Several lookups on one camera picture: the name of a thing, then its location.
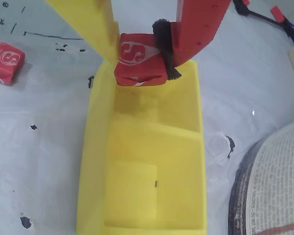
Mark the red Starburst candy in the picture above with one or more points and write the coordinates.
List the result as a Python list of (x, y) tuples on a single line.
[(6, 61), (137, 66)]

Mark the white plastic table cover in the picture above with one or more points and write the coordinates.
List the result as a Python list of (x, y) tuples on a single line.
[(39, 147)]

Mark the black clamp with red tips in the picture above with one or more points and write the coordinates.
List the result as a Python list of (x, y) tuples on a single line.
[(278, 12)]

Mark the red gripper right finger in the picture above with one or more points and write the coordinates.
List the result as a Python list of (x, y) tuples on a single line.
[(198, 24)]

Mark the paint can with printed label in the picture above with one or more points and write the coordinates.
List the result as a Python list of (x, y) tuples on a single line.
[(276, 183)]

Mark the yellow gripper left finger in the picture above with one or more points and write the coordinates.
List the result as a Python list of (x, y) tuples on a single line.
[(83, 17)]

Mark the yellow three-compartment box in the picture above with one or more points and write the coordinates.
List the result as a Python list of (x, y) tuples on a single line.
[(137, 147)]

